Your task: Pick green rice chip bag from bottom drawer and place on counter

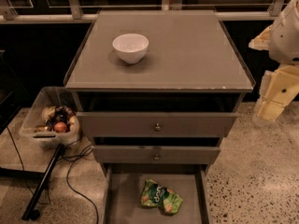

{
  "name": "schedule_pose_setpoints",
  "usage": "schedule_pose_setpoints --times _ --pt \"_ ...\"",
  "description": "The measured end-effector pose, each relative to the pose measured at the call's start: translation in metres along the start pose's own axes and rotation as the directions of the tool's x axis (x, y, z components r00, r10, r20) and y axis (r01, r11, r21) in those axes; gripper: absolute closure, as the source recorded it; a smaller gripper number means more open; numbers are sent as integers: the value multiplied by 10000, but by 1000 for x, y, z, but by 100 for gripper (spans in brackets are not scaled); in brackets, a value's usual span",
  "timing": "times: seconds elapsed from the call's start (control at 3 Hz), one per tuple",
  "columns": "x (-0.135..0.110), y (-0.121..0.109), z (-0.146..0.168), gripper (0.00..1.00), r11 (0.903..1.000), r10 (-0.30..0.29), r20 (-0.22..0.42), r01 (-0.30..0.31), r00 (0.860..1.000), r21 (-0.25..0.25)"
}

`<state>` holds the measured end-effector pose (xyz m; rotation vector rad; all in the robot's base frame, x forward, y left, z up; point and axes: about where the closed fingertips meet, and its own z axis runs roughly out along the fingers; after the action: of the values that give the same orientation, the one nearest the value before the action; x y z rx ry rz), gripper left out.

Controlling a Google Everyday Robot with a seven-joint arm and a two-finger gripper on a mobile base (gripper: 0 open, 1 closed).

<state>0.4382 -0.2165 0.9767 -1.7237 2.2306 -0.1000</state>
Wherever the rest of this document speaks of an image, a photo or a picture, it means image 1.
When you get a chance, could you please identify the grey middle drawer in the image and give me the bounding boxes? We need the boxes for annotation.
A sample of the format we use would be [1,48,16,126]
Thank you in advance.
[93,145,221,164]

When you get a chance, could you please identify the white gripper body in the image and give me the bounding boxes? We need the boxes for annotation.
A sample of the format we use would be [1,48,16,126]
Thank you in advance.
[261,65,299,108]

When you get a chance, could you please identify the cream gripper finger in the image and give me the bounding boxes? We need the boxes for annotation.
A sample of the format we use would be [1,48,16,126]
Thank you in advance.
[249,25,272,50]
[253,100,284,124]

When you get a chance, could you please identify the grey drawer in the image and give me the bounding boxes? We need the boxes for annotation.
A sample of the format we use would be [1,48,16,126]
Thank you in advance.
[78,112,237,137]
[100,164,213,224]
[93,145,221,164]

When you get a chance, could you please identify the brass top drawer knob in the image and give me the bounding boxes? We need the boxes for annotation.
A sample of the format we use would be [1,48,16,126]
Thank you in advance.
[154,123,162,132]

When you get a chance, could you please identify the clear plastic storage bin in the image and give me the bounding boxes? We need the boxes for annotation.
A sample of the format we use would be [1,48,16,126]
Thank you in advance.
[19,87,80,148]

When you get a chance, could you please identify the green rice chip bag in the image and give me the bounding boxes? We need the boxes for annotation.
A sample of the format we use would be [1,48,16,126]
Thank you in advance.
[140,179,183,215]

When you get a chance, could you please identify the red apple in bin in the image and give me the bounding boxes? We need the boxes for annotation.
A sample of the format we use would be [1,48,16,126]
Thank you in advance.
[54,122,67,133]

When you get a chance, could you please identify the metal window railing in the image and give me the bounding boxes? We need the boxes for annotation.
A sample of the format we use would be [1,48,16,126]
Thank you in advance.
[0,0,299,25]

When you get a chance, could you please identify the brass middle drawer knob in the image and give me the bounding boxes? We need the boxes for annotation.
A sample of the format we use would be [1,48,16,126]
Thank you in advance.
[153,154,160,161]

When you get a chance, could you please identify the grey drawer cabinet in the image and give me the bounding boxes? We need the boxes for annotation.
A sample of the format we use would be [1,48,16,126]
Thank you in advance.
[63,9,256,224]

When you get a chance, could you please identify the white ceramic bowl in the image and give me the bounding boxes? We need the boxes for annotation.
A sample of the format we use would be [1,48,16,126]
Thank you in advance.
[112,34,150,63]

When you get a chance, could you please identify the brass drawer knob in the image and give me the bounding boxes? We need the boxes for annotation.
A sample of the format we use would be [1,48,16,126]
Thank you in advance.
[154,123,162,132]
[153,154,160,161]

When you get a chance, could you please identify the black floor cable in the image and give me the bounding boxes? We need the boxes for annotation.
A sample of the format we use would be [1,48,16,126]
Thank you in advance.
[61,133,100,224]

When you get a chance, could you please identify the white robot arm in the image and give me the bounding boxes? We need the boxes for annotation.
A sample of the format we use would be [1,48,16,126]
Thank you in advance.
[249,0,299,126]

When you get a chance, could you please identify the grey top drawer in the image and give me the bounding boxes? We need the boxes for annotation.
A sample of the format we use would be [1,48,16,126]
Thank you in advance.
[78,112,237,137]

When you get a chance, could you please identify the grey bottom drawer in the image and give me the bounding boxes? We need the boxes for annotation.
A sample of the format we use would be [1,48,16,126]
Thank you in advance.
[100,164,213,224]

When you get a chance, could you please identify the black metal stand leg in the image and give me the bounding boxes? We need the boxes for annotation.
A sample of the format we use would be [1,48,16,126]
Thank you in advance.
[21,144,64,220]

